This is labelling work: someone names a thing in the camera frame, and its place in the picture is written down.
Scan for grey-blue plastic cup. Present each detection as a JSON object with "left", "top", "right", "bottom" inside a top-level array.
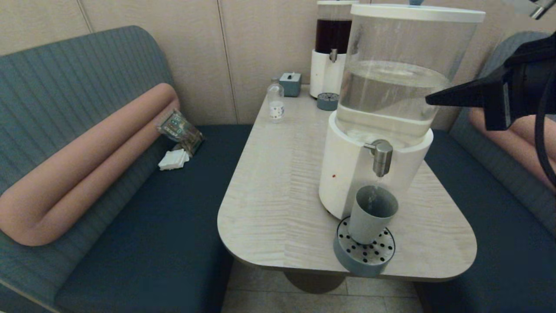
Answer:
[{"left": 348, "top": 185, "right": 399, "bottom": 245}]

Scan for clear water dispenser white base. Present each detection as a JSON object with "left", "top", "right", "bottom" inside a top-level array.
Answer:
[{"left": 319, "top": 4, "right": 487, "bottom": 220}]

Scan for small blue drip tray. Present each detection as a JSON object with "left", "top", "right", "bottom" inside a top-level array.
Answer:
[{"left": 316, "top": 92, "right": 339, "bottom": 111}]

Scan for white folded napkins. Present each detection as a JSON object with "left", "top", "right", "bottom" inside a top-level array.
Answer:
[{"left": 157, "top": 148, "right": 190, "bottom": 171}]

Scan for clear printed snack packet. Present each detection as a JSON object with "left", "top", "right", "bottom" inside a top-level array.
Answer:
[{"left": 156, "top": 109, "right": 205, "bottom": 157}]

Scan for large blue drip tray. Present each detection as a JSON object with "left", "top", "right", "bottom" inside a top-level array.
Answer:
[{"left": 333, "top": 216, "right": 396, "bottom": 278}]

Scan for metal dispenser tap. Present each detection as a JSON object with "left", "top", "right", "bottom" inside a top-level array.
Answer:
[{"left": 364, "top": 139, "right": 394, "bottom": 178}]

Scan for teal upholstered booth bench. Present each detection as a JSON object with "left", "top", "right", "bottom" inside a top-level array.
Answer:
[
  {"left": 414, "top": 30, "right": 556, "bottom": 313},
  {"left": 0, "top": 25, "right": 253, "bottom": 313}
]

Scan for blue tissue box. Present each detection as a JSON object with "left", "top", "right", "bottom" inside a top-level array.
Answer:
[{"left": 278, "top": 72, "right": 302, "bottom": 97}]

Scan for small clear glass bottle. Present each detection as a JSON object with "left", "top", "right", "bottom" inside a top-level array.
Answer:
[{"left": 266, "top": 78, "right": 285, "bottom": 123}]

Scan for pink cylindrical bolster cushion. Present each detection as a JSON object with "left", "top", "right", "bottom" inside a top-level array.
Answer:
[
  {"left": 469, "top": 107, "right": 556, "bottom": 193},
  {"left": 0, "top": 83, "right": 180, "bottom": 248}
]

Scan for brass table pedestal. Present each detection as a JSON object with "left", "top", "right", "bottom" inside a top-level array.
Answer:
[{"left": 282, "top": 269, "right": 348, "bottom": 295}]

